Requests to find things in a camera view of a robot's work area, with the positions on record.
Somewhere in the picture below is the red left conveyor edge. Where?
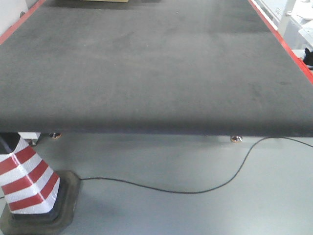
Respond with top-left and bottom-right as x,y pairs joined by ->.
0,0 -> 45,45

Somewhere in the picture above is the red white striped cone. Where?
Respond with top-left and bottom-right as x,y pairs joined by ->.
0,133 -> 81,235

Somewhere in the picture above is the thin black floor cable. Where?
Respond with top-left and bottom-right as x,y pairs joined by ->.
79,136 -> 313,194

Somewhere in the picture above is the red conveyor side rail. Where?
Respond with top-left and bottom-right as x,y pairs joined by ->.
248,0 -> 313,84

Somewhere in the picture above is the dark grey conveyor belt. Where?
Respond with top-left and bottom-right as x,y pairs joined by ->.
0,0 -> 313,137

